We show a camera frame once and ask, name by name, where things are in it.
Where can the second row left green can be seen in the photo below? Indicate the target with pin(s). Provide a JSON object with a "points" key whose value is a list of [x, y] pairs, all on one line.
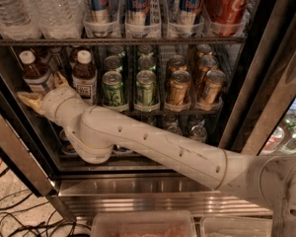
{"points": [[113, 63]]}

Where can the left clear plastic bin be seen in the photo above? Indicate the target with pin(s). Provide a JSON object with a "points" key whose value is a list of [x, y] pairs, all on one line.
{"points": [[177, 223]]}

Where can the second row gold can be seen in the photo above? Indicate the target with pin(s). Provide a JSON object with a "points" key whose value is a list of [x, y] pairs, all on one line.
{"points": [[175, 63], [203, 65]]}

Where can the middle wire shelf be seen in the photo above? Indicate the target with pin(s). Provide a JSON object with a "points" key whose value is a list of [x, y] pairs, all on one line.
{"points": [[168, 112]]}

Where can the red Coca-Cola can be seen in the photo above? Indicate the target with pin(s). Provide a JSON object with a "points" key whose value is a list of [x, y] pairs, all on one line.
{"points": [[224, 18]]}

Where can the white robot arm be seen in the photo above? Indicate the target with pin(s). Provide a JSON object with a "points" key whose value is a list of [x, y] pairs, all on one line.
{"points": [[268, 181]]}

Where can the second row right green can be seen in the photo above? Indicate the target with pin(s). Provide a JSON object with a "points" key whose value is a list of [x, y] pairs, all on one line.
{"points": [[146, 63]]}

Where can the right clear water bottle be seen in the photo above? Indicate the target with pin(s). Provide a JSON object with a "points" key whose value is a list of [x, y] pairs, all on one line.
{"points": [[60, 19]]}

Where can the stainless steel fridge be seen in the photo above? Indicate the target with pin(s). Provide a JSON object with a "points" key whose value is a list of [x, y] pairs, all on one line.
{"points": [[261, 75]]}

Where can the left clear water bottle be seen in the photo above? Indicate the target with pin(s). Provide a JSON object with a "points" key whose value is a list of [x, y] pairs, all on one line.
{"points": [[16, 22]]}

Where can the red bull can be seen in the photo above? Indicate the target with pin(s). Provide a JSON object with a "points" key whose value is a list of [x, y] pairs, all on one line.
{"points": [[137, 18], [103, 12], [188, 17]]}

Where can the upper wire shelf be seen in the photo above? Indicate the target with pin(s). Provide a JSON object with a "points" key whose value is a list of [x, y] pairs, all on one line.
{"points": [[100, 42]]}

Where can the middle Red Bull can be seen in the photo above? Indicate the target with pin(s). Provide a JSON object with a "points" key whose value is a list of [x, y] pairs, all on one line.
{"points": [[137, 18]]}

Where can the middle silver can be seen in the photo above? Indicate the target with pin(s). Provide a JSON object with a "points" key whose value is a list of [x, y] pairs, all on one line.
{"points": [[174, 129]]}

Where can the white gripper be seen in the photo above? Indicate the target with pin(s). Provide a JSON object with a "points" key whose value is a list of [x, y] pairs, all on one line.
{"points": [[50, 103]]}

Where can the left blue Pepsi can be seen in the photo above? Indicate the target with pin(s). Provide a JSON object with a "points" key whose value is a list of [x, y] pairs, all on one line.
{"points": [[67, 147]]}

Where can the second row green can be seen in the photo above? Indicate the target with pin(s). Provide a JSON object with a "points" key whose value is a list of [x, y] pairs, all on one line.
{"points": [[146, 63], [113, 63]]}

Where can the right silver can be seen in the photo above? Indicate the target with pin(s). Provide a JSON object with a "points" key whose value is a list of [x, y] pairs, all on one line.
{"points": [[198, 133]]}

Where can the front left gold can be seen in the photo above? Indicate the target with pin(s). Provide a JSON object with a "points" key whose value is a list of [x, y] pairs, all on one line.
{"points": [[179, 83]]}

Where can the wire shelf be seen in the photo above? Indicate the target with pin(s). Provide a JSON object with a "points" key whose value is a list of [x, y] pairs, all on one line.
{"points": [[100, 42], [168, 112]]}

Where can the second row right gold can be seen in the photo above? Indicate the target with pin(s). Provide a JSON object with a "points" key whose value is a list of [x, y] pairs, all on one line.
{"points": [[203, 65]]}

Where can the right Red Bull can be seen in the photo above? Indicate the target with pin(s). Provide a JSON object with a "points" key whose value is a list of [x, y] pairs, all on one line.
{"points": [[188, 17]]}

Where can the right blue Pepsi can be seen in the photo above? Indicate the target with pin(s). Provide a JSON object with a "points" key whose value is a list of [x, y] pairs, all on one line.
{"points": [[121, 150]]}

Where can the clear water bottle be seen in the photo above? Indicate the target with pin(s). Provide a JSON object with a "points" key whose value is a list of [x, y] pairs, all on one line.
{"points": [[16, 22], [60, 19]]}

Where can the front right green can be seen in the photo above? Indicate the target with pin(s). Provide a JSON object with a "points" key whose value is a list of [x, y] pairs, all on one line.
{"points": [[146, 90]]}

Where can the silver can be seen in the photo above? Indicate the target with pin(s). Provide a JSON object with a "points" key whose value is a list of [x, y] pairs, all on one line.
{"points": [[174, 129], [198, 133]]}

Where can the right clear plastic bin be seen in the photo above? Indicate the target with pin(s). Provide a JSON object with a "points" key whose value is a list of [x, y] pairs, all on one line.
{"points": [[229, 226]]}

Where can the clear plastic bin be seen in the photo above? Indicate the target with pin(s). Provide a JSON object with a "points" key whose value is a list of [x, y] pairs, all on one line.
{"points": [[177, 223], [229, 226]]}

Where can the front right gold can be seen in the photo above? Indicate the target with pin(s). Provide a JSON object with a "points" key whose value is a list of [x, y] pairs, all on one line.
{"points": [[211, 89]]}

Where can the front left green can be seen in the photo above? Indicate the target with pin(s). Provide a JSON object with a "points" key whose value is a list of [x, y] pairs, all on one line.
{"points": [[113, 88]]}

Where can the left Red Bull can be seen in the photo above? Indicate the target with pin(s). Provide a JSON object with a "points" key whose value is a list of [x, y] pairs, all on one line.
{"points": [[103, 12]]}

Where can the open fridge door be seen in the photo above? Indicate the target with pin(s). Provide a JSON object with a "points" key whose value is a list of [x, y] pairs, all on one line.
{"points": [[24, 147]]}

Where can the second row left gold can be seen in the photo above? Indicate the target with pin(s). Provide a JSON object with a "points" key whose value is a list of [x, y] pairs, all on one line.
{"points": [[175, 63]]}

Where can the blue pepsi can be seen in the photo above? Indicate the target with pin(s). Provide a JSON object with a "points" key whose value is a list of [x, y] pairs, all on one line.
{"points": [[67, 147], [121, 150]]}

